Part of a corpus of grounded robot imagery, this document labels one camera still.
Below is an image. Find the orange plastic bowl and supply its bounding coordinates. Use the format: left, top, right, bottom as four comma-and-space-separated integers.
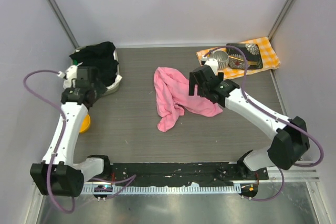
79, 114, 91, 134

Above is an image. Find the white slotted cable duct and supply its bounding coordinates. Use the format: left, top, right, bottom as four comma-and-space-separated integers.
81, 183, 241, 195

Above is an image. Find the purple cable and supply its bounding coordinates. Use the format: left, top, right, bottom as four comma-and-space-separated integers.
202, 45, 325, 167
23, 69, 76, 214

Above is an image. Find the pink t shirt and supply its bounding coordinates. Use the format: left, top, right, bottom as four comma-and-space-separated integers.
154, 67, 223, 132

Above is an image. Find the white printed t shirt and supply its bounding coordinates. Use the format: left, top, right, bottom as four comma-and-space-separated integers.
63, 74, 122, 90

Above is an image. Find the orange checkered cloth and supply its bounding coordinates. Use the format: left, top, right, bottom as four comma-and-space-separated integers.
195, 36, 281, 80

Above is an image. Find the grey striped cup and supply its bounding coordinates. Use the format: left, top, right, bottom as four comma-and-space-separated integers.
211, 50, 229, 70

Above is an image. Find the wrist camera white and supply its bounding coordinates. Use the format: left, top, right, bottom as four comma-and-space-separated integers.
201, 57, 218, 75
57, 65, 78, 81

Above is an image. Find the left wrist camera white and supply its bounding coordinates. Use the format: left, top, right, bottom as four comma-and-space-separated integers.
57, 65, 78, 81

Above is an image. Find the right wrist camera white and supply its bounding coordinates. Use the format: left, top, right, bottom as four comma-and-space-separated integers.
201, 57, 218, 75

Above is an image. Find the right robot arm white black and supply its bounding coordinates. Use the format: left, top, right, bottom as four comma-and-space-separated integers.
188, 65, 310, 179

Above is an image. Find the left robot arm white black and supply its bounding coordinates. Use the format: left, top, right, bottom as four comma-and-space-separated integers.
30, 66, 112, 197

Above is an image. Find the grey laundry basket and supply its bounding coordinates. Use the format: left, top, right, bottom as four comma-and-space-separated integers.
73, 46, 122, 96

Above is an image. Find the black t shirt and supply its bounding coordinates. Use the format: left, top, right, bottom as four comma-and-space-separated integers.
69, 41, 119, 87

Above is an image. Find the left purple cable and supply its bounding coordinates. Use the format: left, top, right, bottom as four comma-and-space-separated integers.
23, 69, 76, 214

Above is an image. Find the black floral rectangular plate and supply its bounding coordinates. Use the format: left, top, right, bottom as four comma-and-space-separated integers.
226, 43, 263, 70

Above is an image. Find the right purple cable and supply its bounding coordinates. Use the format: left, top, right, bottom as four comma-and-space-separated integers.
202, 45, 325, 167

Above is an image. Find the gold spoon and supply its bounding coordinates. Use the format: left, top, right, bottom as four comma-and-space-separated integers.
229, 55, 259, 65

